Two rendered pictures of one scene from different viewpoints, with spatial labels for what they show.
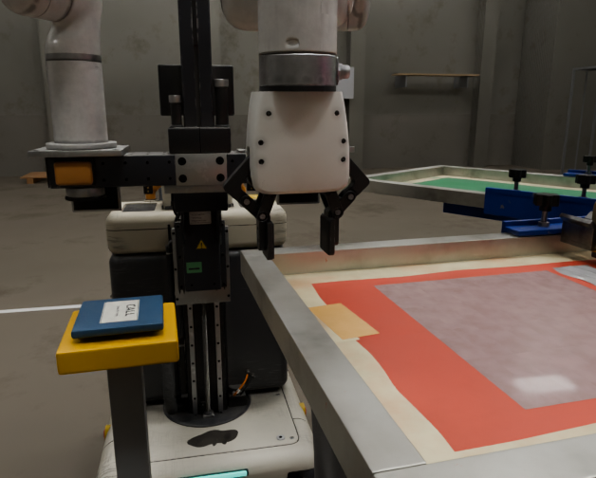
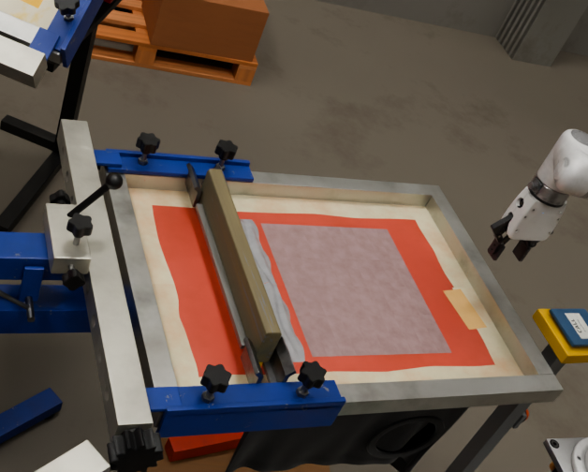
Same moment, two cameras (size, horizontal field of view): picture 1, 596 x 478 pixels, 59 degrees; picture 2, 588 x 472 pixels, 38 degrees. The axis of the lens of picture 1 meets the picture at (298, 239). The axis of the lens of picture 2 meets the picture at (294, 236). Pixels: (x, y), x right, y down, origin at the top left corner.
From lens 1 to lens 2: 2.13 m
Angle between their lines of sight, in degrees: 125
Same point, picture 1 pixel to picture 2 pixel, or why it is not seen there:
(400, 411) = (432, 239)
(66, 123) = not seen: outside the picture
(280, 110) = not seen: hidden behind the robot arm
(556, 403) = (374, 228)
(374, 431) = (446, 207)
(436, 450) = (420, 221)
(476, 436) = (406, 223)
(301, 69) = not seen: hidden behind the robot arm
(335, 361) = (463, 240)
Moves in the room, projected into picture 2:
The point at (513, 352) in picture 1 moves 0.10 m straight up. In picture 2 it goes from (379, 260) to (399, 226)
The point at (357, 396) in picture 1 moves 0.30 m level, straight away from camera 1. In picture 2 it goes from (452, 221) to (465, 317)
